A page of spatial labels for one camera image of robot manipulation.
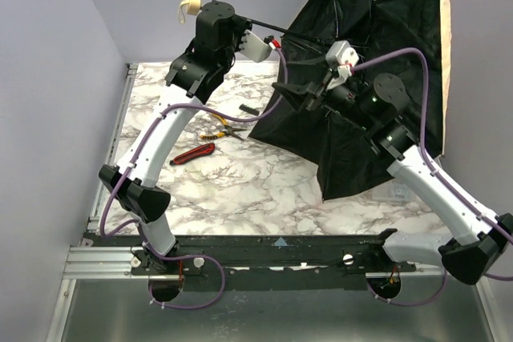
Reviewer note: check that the yellow handled pliers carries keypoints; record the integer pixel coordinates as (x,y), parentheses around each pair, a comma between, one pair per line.
(227,131)

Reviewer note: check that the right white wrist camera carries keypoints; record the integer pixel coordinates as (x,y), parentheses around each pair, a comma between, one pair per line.
(341,59)

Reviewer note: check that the aluminium frame rail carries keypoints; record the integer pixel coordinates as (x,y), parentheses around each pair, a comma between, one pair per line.
(98,263)

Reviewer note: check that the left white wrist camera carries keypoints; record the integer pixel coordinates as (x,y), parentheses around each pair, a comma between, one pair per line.
(257,49)

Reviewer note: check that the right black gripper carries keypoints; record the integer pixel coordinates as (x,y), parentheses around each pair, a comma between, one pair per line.
(316,94)

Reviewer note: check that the clear plastic screw box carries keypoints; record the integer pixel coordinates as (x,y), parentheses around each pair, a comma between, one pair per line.
(392,191)

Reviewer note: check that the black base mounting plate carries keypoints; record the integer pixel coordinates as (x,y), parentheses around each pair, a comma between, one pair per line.
(205,263)

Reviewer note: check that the beige umbrella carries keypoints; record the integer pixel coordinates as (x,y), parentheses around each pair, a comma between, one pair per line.
(400,37)

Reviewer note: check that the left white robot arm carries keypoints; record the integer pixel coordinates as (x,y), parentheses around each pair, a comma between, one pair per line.
(191,80)

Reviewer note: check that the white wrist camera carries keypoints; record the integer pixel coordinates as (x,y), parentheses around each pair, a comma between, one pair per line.
(341,59)
(257,49)

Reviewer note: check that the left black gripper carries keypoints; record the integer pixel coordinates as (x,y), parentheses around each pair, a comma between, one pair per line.
(244,24)

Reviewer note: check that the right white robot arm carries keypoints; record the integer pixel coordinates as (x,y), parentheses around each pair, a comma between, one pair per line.
(477,235)

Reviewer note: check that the black bit holder strip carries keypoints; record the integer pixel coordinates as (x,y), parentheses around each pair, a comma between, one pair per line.
(249,110)

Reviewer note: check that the red black utility knife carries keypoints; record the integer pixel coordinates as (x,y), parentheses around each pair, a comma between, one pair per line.
(195,153)

